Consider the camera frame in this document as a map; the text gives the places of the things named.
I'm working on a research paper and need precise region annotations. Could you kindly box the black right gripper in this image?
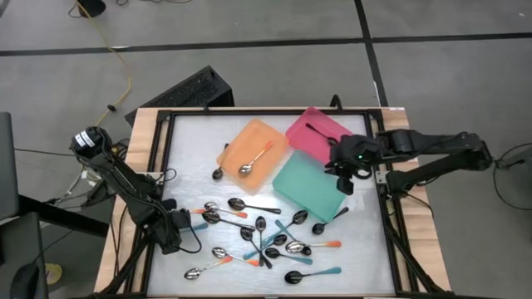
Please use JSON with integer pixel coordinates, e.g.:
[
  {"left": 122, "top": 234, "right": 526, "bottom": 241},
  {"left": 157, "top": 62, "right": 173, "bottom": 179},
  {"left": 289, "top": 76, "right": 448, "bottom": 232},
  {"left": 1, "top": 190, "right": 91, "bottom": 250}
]
[{"left": 325, "top": 135, "right": 382, "bottom": 197}]

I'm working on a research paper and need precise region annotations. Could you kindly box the teal plastic tray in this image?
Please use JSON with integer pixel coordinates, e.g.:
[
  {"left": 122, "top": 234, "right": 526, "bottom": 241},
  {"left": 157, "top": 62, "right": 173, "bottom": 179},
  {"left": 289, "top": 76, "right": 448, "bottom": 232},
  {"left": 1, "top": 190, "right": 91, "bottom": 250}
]
[{"left": 272, "top": 149, "right": 348, "bottom": 223}]

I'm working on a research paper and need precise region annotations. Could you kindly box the pink plastic tray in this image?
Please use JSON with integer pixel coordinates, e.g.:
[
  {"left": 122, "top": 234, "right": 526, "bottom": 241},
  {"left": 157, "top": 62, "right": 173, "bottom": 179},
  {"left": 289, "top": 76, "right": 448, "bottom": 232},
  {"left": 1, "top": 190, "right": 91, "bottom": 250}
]
[{"left": 284, "top": 106, "right": 354, "bottom": 165}]

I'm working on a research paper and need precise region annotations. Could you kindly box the orange plastic tray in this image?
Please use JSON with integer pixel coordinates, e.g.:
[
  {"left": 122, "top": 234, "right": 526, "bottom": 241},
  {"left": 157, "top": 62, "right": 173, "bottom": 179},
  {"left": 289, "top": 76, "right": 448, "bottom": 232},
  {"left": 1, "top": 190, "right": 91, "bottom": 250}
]
[{"left": 215, "top": 118, "right": 290, "bottom": 195}]

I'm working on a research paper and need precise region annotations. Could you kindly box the black desk leg beam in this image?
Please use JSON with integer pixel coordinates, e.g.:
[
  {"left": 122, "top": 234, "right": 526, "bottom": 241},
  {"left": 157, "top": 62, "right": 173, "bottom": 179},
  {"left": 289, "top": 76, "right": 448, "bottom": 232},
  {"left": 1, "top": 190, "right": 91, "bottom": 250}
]
[{"left": 17, "top": 194, "right": 110, "bottom": 238}]

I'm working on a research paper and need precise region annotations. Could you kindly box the yellow disc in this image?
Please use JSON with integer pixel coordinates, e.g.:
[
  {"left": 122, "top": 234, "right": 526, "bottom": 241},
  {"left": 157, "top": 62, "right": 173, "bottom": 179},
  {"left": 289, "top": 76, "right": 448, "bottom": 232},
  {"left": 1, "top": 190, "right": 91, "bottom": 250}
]
[{"left": 44, "top": 262, "right": 64, "bottom": 287}]

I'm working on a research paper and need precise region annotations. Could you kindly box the dark desk surface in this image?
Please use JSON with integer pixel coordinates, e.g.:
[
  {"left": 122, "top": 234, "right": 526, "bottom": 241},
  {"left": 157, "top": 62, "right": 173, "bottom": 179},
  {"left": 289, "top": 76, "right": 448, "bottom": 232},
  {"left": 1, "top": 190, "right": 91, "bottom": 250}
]
[{"left": 0, "top": 211, "right": 50, "bottom": 299}]

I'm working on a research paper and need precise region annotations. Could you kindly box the black computer mouse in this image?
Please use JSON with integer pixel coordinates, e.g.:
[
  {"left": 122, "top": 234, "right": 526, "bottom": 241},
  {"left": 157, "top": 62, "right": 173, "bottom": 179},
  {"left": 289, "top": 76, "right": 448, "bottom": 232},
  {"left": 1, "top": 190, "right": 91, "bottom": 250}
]
[{"left": 8, "top": 262, "right": 42, "bottom": 299}]

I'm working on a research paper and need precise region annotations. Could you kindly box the grey stand foot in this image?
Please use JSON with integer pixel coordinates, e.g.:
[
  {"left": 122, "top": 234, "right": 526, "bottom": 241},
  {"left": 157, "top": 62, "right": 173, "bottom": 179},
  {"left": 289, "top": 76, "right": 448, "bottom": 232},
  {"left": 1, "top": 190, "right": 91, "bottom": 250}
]
[{"left": 493, "top": 145, "right": 532, "bottom": 170}]

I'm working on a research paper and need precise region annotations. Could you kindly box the black stand base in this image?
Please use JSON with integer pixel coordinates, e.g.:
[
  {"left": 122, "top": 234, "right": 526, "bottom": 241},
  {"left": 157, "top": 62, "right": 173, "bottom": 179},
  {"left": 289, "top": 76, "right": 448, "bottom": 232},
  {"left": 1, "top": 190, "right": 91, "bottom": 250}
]
[{"left": 76, "top": 0, "right": 107, "bottom": 19}]

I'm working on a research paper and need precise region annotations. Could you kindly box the black cable bundle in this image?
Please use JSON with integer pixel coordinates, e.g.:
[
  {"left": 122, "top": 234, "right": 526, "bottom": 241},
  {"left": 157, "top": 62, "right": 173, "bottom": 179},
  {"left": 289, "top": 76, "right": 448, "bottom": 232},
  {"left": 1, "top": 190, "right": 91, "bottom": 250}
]
[{"left": 45, "top": 139, "right": 130, "bottom": 208}]

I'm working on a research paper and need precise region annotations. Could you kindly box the yellow cable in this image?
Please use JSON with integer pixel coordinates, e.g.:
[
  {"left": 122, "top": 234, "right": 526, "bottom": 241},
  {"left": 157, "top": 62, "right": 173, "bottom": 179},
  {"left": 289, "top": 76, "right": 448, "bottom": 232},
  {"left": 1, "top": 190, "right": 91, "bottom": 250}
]
[{"left": 76, "top": 0, "right": 133, "bottom": 127}]

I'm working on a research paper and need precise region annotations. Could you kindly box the black cable loop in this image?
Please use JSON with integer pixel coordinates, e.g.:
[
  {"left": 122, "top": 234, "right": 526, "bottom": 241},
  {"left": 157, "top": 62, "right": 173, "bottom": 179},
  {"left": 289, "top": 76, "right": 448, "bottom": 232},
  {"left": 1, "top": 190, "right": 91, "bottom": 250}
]
[{"left": 492, "top": 142, "right": 532, "bottom": 212}]

